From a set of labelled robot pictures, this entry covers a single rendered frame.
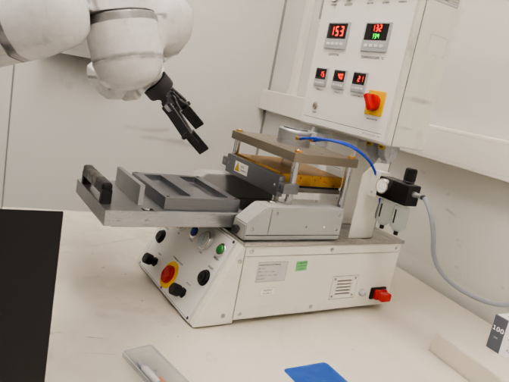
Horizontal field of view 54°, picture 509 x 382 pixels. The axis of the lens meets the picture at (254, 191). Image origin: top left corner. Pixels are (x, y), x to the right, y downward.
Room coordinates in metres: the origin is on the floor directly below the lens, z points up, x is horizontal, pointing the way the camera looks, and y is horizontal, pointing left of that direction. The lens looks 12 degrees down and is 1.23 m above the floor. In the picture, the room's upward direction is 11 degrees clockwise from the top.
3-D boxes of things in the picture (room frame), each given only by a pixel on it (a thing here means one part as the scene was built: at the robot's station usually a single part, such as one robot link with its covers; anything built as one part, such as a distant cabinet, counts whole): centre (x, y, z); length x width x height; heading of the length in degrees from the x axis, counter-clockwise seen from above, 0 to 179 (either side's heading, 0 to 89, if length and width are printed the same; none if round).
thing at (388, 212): (1.08, -0.30, 1.05); 0.15 x 0.05 x 0.15; 34
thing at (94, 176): (0.94, 0.30, 0.99); 0.15 x 0.02 x 0.04; 34
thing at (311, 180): (1.18, -0.07, 1.07); 0.22 x 0.17 x 0.10; 34
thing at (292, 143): (1.19, -0.10, 1.08); 0.31 x 0.24 x 0.13; 34
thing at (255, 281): (1.17, -0.07, 0.84); 0.53 x 0.37 x 0.17; 124
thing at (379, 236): (1.21, -0.10, 0.93); 0.46 x 0.35 x 0.01; 124
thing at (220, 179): (1.27, 0.07, 0.97); 0.25 x 0.05 x 0.07; 124
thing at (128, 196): (1.02, 0.19, 0.97); 0.30 x 0.22 x 0.08; 124
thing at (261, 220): (1.03, -0.08, 0.97); 0.26 x 0.05 x 0.07; 124
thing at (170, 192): (1.04, 0.15, 0.98); 0.20 x 0.17 x 0.03; 34
